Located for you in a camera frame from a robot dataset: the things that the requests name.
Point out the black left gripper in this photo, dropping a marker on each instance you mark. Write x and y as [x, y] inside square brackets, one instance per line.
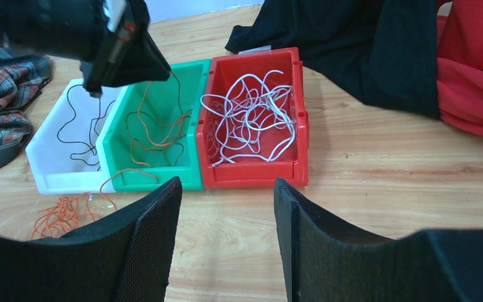
[126, 53]

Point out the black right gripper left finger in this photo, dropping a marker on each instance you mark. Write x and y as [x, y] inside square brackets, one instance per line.
[125, 256]

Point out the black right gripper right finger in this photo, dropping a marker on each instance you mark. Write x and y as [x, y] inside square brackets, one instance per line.
[326, 258]

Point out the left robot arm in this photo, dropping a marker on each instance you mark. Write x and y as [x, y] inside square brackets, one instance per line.
[67, 29]

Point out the green plastic bin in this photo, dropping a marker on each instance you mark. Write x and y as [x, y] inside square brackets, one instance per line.
[152, 136]

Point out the white translucent plastic bin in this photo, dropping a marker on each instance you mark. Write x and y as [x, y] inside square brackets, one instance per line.
[66, 155]

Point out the red plastic bin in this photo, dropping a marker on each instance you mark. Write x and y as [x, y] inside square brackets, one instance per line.
[253, 125]

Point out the plaid flannel shirt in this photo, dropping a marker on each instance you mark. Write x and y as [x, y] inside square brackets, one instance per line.
[22, 78]

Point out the black t-shirt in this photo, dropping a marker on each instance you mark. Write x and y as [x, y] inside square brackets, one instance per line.
[381, 52]

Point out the red t-shirt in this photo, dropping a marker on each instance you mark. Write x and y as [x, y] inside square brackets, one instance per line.
[460, 66]

